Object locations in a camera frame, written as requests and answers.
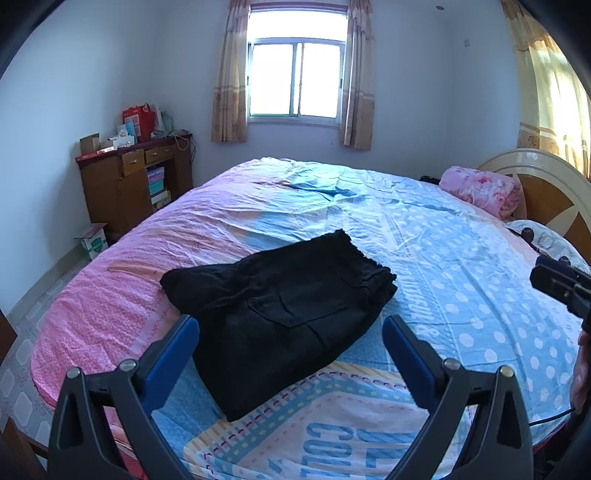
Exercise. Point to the small dark object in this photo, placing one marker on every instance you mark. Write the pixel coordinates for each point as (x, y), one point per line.
(429, 179)

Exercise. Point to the brown wooden desk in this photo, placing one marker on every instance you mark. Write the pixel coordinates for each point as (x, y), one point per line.
(111, 194)

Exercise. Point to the bed with patterned sheet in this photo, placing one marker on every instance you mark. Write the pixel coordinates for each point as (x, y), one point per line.
(415, 258)

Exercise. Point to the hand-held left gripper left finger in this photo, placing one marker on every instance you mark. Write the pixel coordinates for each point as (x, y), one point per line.
(175, 350)

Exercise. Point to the open cardboard box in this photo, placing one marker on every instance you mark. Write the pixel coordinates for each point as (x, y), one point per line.
(89, 144)

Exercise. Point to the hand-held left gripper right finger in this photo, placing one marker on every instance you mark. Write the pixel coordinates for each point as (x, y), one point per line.
(411, 364)

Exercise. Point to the black pants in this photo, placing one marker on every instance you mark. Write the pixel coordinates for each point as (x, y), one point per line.
(286, 314)

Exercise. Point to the flat red box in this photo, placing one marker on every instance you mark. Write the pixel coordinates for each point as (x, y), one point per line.
(94, 153)

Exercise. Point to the yellow patterned curtain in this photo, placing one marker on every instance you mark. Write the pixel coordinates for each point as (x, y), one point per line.
(554, 92)

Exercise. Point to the beige patterned curtain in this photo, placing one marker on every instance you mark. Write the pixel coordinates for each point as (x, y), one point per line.
(228, 83)
(358, 83)

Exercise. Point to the red paper bag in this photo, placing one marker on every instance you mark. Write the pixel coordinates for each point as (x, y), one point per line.
(141, 122)

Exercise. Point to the pink floral blanket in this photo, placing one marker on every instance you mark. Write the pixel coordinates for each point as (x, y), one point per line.
(480, 187)

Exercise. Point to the white framed window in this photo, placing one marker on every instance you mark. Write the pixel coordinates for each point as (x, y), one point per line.
(277, 78)

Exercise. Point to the cream wooden headboard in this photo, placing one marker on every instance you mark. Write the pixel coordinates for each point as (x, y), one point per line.
(549, 198)

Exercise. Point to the stack of pink teal boxes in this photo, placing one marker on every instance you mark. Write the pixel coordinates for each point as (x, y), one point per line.
(156, 180)

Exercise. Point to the white small box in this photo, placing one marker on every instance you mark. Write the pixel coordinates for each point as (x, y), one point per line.
(121, 142)

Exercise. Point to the person's right hand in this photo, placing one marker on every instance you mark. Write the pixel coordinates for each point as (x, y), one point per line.
(582, 369)

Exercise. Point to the green white carton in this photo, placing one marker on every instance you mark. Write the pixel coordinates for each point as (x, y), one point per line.
(94, 242)

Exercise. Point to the white dotted pillow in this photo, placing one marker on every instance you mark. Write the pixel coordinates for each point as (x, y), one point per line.
(549, 240)

